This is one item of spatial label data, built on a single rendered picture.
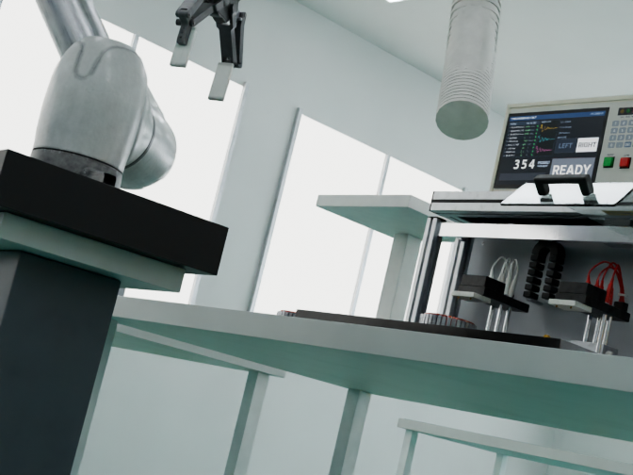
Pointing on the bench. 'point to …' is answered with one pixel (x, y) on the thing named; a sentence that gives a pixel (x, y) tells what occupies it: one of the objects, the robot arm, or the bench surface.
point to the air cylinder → (595, 347)
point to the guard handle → (563, 183)
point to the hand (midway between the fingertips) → (199, 77)
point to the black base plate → (444, 330)
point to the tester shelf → (511, 215)
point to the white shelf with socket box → (392, 303)
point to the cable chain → (543, 270)
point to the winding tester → (617, 136)
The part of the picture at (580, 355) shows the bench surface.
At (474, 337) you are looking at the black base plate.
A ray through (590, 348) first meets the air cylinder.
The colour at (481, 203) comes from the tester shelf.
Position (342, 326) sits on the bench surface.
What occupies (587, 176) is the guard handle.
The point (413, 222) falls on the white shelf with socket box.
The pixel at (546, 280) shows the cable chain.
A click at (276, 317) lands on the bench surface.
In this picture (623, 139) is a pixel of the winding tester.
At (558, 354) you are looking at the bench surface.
